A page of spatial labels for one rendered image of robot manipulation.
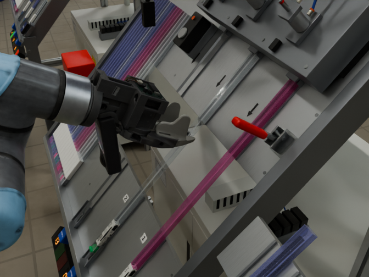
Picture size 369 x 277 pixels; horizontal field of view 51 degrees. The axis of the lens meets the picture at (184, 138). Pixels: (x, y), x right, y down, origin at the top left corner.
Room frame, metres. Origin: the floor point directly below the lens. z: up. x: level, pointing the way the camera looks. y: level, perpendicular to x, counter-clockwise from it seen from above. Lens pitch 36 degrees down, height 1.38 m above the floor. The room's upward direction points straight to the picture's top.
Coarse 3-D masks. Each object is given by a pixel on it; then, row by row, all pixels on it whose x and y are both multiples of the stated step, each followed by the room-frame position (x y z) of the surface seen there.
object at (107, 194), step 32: (96, 160) 0.71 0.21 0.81; (128, 160) 0.65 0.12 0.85; (96, 192) 0.63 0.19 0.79; (128, 192) 0.57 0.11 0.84; (96, 224) 0.56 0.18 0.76; (128, 224) 0.51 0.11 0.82; (160, 224) 0.47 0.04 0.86; (96, 256) 0.49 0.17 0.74; (128, 256) 0.45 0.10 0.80; (160, 256) 0.41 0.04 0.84
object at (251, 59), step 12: (252, 60) 0.62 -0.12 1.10; (240, 72) 0.61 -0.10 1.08; (228, 84) 0.61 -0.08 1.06; (216, 96) 0.60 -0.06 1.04; (216, 108) 0.60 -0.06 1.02; (204, 120) 0.59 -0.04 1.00; (192, 132) 0.58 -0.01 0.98; (168, 156) 0.56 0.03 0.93; (156, 168) 0.56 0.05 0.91; (156, 180) 0.55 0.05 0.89; (144, 192) 0.54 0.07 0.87; (132, 204) 0.53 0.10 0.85; (120, 216) 0.52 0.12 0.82
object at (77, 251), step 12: (48, 144) 0.87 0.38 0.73; (48, 156) 0.82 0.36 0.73; (60, 192) 0.68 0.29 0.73; (60, 204) 0.64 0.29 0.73; (72, 216) 0.62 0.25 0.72; (72, 228) 0.57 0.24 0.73; (72, 240) 0.54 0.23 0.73; (72, 252) 0.51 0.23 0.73; (84, 264) 0.48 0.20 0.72; (84, 276) 0.45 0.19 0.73
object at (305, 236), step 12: (300, 228) 0.26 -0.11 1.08; (288, 240) 0.26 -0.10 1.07; (300, 240) 0.25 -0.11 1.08; (312, 240) 0.25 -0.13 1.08; (276, 252) 0.25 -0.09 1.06; (288, 252) 0.25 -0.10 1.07; (300, 252) 0.25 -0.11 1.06; (264, 264) 0.25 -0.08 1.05; (276, 264) 0.24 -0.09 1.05; (252, 276) 0.24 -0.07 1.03; (264, 276) 0.24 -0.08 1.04
